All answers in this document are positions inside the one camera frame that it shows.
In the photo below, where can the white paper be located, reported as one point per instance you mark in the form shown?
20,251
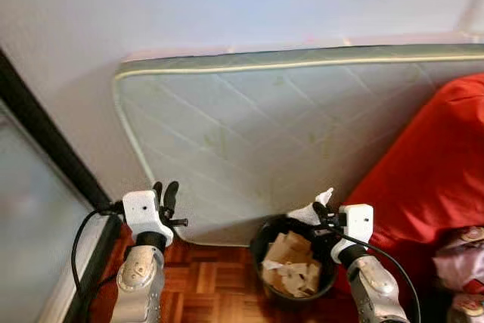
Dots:
306,213

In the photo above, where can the pink cartoon print blanket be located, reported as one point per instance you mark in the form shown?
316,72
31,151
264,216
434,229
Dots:
457,262

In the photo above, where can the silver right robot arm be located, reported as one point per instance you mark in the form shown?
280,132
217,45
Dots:
374,289

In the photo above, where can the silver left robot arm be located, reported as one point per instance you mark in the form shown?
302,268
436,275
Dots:
136,285

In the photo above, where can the brown cardboard piece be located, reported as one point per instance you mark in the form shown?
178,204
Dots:
291,251
302,277

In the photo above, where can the black round waste bin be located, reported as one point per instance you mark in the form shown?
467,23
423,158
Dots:
261,251

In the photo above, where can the pale green quilted mattress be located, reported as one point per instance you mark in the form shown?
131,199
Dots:
265,126

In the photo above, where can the large red cushion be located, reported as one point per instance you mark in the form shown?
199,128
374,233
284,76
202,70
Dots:
431,156

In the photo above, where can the black framed frosted glass door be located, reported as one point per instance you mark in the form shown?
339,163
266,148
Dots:
45,134

